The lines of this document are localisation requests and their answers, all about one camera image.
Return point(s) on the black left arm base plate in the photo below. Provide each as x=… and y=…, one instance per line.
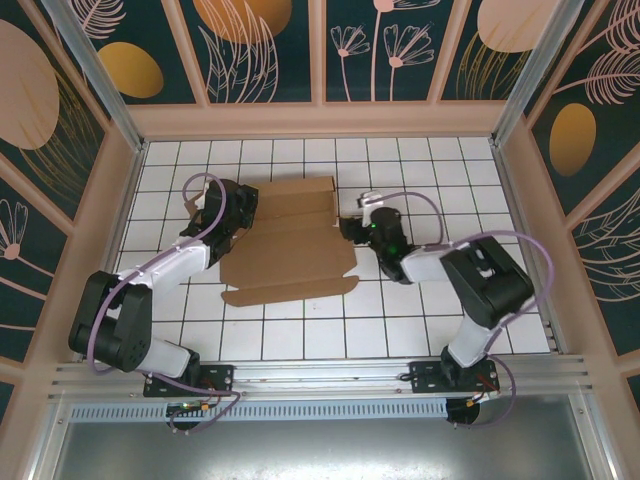
x=220, y=380

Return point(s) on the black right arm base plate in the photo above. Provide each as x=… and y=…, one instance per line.
x=425, y=377

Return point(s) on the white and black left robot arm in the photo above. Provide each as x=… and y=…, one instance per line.
x=170, y=265

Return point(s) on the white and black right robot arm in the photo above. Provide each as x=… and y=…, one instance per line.
x=490, y=285

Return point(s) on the small circuit board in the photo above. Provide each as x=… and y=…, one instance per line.
x=189, y=407

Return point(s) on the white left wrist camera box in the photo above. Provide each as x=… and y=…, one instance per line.
x=202, y=200

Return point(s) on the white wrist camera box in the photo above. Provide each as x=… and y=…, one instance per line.
x=370, y=199
x=202, y=200

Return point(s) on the brown cardboard box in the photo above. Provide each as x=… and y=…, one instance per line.
x=290, y=250

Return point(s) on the aluminium corner post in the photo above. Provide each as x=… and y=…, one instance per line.
x=100, y=80
x=530, y=70

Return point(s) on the grey metal sheet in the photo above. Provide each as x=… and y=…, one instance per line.
x=320, y=450

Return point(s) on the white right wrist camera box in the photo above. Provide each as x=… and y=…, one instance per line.
x=370, y=199

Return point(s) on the aluminium front rail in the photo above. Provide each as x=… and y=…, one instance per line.
x=320, y=372

